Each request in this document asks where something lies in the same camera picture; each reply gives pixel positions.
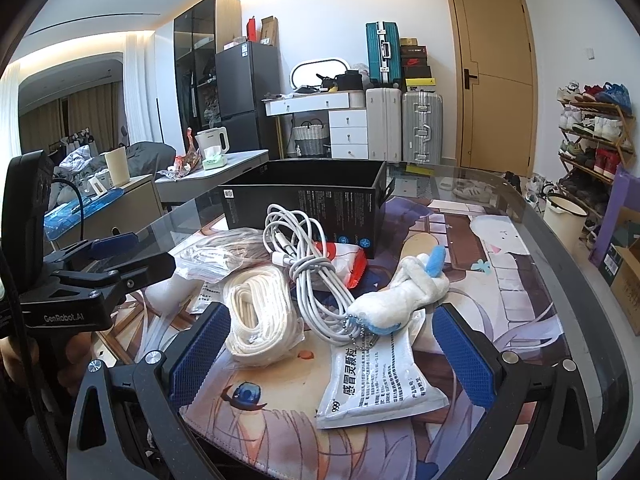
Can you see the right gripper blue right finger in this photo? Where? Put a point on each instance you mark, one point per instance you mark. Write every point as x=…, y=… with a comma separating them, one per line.
x=469, y=353

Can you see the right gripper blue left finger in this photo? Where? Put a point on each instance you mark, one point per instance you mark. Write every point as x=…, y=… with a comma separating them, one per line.
x=192, y=353

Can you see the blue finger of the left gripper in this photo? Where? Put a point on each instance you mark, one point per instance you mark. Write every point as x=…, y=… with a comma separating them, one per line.
x=112, y=245
x=135, y=269

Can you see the white plush toy blue ear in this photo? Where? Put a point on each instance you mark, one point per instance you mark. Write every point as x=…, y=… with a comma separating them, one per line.
x=419, y=283

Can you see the red white snack packet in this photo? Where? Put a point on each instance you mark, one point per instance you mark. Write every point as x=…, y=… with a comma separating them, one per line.
x=349, y=262

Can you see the black cardboard box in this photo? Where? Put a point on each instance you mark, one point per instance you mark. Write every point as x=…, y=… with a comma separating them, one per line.
x=346, y=196

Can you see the person's left hand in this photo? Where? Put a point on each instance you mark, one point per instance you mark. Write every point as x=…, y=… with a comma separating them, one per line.
x=67, y=361

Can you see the beige side cabinet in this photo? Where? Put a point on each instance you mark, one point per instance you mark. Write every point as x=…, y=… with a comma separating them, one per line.
x=127, y=209

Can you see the beige cup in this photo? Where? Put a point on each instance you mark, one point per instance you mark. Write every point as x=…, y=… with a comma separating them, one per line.
x=117, y=165

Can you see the grey coffee table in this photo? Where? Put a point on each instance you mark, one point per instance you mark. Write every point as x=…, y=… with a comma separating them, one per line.
x=174, y=193

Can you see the dark grey blanket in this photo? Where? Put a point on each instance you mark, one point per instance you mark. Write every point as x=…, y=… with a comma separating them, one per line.
x=149, y=158

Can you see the red snack bag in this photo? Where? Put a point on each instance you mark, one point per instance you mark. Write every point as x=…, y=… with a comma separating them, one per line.
x=184, y=164

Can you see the green tissue pack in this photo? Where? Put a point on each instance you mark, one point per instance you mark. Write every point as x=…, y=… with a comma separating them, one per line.
x=215, y=161

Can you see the white electric kettle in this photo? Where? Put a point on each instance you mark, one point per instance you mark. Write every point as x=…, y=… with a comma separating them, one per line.
x=213, y=143

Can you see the white bucket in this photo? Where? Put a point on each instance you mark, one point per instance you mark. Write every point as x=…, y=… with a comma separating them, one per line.
x=566, y=219

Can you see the brown cardboard box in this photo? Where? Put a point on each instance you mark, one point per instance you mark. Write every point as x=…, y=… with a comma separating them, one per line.
x=621, y=270

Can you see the purple box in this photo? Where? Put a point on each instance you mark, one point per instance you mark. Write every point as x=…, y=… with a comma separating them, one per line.
x=624, y=193

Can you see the woven basket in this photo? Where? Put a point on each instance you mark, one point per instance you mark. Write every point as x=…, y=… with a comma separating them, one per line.
x=311, y=138

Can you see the black refrigerator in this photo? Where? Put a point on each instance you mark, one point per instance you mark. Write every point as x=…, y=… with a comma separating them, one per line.
x=247, y=74

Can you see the dark glass cabinet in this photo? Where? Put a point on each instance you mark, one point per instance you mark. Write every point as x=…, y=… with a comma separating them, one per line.
x=200, y=34

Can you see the silver suitcase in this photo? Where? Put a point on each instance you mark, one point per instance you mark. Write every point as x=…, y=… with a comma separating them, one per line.
x=422, y=127

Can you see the wooden shoe rack with shoes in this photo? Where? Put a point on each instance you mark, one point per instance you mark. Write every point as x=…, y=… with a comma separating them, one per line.
x=595, y=123

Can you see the white suitcase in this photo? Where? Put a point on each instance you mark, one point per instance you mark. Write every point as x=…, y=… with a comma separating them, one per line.
x=384, y=124

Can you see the white dressing table with drawers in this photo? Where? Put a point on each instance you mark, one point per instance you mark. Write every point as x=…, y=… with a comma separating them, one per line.
x=342, y=116

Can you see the oval mirror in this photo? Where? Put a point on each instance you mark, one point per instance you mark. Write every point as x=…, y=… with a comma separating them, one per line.
x=317, y=73

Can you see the stack of shoe boxes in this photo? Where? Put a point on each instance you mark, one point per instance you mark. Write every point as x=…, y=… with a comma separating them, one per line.
x=415, y=68

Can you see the wooden door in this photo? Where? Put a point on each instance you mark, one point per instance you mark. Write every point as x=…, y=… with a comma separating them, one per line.
x=497, y=85

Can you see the teal suitcase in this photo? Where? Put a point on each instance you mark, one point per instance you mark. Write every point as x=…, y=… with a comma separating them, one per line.
x=383, y=44

